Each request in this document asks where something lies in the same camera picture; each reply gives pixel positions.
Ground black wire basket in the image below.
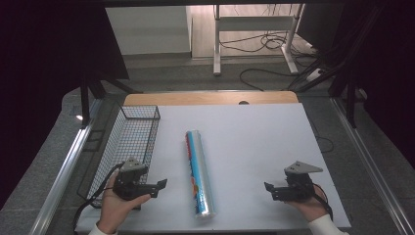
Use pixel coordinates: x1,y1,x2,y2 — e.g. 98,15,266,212
76,105,161,211

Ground white power strip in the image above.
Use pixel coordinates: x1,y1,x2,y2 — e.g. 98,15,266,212
305,68,325,83

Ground thin black floor cable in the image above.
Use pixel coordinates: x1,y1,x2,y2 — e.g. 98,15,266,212
306,117,335,154

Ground white table mat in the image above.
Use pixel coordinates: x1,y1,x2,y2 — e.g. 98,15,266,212
74,103,352,234

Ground black curtain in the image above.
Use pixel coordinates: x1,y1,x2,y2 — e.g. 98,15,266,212
321,2,415,161
0,0,130,210

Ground person's right hand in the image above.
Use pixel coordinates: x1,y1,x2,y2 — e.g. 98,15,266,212
285,185,329,223

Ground white desk frame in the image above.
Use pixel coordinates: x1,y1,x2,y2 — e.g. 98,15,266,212
212,4,305,77

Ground black floor cables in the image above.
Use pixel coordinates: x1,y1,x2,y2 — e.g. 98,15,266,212
218,30,319,92

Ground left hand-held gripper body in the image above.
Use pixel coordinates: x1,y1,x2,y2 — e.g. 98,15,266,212
113,157,161,202

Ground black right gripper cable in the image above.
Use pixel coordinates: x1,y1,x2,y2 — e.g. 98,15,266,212
312,183,335,221

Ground black stand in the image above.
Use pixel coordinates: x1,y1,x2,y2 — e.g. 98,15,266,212
79,76,145,129
328,72,360,129

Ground metal rail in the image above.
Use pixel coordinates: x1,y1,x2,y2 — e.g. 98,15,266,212
329,97,415,235
28,97,104,235

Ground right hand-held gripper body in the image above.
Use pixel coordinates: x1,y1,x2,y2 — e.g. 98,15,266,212
271,160,324,203

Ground wooden table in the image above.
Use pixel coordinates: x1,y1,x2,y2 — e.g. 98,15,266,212
122,90,300,107

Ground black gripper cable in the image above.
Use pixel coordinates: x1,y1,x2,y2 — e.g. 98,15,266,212
312,183,335,221
71,162,126,231

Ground person's left hand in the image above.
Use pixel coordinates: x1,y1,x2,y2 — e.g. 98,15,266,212
97,171,153,235

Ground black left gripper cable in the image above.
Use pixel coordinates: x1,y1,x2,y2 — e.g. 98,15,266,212
71,162,126,231

